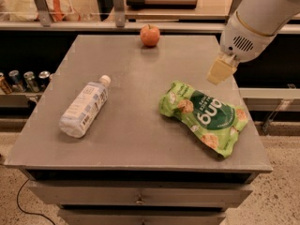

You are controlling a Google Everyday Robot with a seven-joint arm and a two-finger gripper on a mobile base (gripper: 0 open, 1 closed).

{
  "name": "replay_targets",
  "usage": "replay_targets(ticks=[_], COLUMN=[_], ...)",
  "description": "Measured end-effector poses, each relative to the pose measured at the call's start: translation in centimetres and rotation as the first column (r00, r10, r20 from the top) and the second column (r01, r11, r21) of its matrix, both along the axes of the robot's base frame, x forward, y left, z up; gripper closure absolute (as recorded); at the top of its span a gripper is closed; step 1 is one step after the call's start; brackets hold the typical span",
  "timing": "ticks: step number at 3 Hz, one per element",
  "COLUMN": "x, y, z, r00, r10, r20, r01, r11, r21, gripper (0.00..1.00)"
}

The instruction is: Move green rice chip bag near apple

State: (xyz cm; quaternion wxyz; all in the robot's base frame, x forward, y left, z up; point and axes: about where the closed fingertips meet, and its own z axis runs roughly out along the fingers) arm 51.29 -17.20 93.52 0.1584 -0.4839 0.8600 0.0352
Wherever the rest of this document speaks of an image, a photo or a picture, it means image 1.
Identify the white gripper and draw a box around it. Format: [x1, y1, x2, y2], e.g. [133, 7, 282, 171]
[205, 12, 277, 86]

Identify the green rice chip bag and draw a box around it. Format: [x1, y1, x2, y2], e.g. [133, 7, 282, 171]
[158, 81, 248, 158]

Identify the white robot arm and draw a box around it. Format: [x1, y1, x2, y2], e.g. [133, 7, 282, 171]
[207, 0, 300, 84]

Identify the red apple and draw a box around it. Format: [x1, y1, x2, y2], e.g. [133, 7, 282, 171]
[140, 24, 160, 47]

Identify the white orange bag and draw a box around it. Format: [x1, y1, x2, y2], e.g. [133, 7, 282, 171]
[8, 0, 83, 23]

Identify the grey drawer cabinet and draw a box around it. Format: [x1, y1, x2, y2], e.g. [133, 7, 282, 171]
[6, 35, 271, 214]

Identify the white plastic bottle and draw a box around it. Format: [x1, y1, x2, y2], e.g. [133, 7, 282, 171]
[59, 75, 111, 138]

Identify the dark drink can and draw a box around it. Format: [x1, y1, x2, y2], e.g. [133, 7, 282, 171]
[38, 70, 51, 89]

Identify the silver drink can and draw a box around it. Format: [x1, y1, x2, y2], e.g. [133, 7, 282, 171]
[23, 71, 40, 93]

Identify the upper drawer with knob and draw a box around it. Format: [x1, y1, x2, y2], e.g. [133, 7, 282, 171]
[27, 181, 252, 209]

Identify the lower drawer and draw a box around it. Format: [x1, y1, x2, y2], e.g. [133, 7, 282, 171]
[58, 209, 225, 225]

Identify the middle metal bracket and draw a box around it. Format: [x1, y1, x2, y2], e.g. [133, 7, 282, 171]
[113, 0, 125, 27]

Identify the left metal bracket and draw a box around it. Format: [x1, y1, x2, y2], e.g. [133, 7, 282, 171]
[34, 0, 53, 27]

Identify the black floor cable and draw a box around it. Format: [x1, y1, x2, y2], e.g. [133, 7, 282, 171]
[16, 178, 56, 225]

